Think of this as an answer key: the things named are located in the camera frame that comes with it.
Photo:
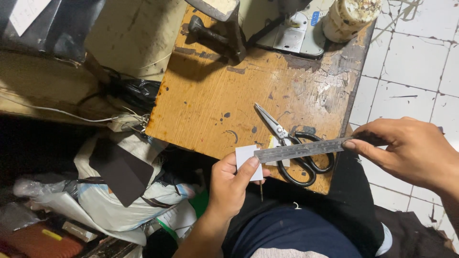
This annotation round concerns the person's lap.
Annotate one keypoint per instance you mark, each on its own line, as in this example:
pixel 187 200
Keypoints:
pixel 304 222

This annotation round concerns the person's right hand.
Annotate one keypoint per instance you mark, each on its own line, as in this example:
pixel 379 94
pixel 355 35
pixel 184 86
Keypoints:
pixel 408 154

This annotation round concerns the sewing machine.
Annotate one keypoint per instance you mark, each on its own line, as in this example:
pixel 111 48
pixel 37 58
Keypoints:
pixel 287 28

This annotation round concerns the person's left hand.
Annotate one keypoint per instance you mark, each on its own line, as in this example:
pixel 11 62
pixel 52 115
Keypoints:
pixel 227 190

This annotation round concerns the thin awl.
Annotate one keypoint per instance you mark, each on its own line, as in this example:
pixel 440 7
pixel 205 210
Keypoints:
pixel 261 191

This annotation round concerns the steel ruler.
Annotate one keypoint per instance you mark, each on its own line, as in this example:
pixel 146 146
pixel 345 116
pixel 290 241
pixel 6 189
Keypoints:
pixel 301 149

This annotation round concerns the dark brown leather piece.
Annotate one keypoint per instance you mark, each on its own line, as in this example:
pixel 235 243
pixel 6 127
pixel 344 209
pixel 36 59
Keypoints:
pixel 120 172

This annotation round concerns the black box with white label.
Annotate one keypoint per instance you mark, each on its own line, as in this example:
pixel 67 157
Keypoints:
pixel 46 25

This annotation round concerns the white and yellow paper scraps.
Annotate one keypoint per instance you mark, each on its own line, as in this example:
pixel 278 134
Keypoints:
pixel 275 143

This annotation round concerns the white card piece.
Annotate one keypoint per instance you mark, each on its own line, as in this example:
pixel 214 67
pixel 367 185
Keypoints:
pixel 244 157

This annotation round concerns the cream glue jar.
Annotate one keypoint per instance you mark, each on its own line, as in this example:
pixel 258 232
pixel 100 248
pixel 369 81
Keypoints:
pixel 349 18

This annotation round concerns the black plastic bag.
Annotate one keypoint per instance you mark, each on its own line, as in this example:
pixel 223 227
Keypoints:
pixel 134 91

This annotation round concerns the heap of bags and scraps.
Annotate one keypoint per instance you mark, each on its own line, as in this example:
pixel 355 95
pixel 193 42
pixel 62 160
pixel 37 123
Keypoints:
pixel 107 200

